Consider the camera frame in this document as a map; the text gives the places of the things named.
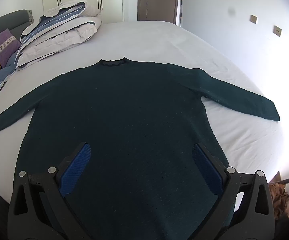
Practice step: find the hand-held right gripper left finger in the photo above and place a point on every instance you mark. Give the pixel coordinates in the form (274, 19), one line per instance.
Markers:
(76, 168)

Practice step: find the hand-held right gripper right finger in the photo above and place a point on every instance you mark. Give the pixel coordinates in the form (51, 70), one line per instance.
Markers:
(207, 170)

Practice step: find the dark green sweater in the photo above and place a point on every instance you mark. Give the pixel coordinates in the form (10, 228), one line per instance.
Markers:
(134, 117)

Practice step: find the brown crumpled cloth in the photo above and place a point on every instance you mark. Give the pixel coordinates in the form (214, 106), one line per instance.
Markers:
(280, 195)

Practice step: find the purple patterned pillow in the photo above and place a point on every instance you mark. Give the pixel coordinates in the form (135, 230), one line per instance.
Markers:
(3, 46)

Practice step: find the folded grey and blue duvet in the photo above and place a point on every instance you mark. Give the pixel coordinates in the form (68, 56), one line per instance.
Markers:
(59, 37)

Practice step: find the bed with white sheet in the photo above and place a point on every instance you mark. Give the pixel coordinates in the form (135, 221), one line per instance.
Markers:
(159, 42)

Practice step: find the grey padded headboard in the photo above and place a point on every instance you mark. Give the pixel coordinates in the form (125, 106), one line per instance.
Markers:
(7, 21)

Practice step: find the striped pole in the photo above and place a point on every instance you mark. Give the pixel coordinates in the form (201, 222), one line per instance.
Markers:
(181, 12)

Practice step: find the brown door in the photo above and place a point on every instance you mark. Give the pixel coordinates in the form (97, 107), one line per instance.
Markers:
(158, 0)

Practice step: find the beige wall socket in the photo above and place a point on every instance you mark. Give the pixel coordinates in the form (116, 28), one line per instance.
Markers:
(277, 30)
(254, 19)

